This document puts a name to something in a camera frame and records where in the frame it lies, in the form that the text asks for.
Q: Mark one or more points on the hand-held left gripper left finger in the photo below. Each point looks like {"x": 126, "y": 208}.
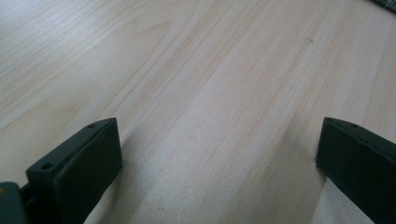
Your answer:
{"x": 81, "y": 168}

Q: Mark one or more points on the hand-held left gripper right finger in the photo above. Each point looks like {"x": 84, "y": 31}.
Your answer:
{"x": 361, "y": 161}

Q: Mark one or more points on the grey terry cloth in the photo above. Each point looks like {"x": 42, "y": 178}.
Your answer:
{"x": 389, "y": 4}

